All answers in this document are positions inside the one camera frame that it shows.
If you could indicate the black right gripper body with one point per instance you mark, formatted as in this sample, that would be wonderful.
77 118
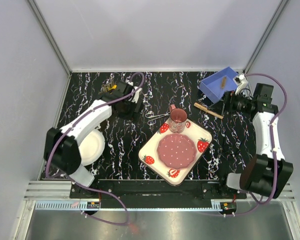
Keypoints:
230 97

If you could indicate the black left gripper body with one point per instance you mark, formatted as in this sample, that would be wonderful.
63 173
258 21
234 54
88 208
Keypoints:
128 110

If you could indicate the wooden test tube clamp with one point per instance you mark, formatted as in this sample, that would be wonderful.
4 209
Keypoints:
205 109

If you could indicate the clear glass test tube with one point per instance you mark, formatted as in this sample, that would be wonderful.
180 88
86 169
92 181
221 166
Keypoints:
111 81
105 88

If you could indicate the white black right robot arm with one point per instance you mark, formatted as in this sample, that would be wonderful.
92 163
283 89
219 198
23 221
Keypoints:
267 172

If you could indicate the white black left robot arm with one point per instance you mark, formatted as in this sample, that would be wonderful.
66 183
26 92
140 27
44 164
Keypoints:
78 144

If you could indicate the blue plastic box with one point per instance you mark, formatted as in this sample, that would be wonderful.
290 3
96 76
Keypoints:
210 86

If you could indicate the yellow test tube rack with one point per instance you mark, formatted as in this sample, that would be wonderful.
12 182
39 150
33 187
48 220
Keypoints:
112 87

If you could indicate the pink patterned mug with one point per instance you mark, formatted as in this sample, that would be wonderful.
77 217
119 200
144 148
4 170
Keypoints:
177 119

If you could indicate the white round dish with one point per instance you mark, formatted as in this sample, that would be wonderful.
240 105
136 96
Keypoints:
92 147

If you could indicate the pink polka dot plate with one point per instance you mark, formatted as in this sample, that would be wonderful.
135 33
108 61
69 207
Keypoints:
176 151

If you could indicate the strawberry print white tray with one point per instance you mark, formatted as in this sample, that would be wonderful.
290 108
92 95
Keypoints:
148 154

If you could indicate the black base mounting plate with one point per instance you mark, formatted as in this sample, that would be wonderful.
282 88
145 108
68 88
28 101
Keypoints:
158 194

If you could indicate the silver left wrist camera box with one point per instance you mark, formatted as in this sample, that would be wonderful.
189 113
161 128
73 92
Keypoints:
135 97

